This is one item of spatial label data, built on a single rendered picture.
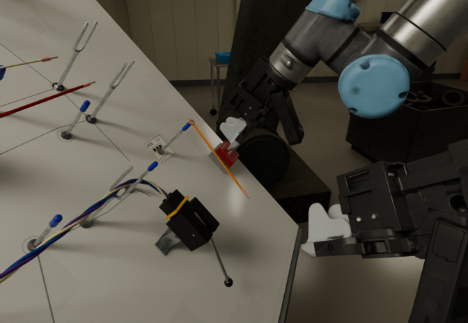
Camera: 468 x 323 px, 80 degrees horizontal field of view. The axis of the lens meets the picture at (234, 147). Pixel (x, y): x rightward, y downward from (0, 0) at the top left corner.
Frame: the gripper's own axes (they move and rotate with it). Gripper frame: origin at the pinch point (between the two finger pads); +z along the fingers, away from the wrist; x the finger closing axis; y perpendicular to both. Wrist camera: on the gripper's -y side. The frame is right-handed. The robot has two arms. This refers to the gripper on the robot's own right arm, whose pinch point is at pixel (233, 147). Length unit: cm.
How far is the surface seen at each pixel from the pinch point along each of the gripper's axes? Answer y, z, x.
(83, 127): 21.1, 1.4, 22.3
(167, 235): -0.6, 3.1, 26.6
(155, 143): 12.3, 2.9, 12.5
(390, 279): -118, 52, -79
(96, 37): 37.4, -1.5, 3.8
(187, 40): 188, 164, -437
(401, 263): -125, 47, -94
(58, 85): 28.6, -0.6, 20.6
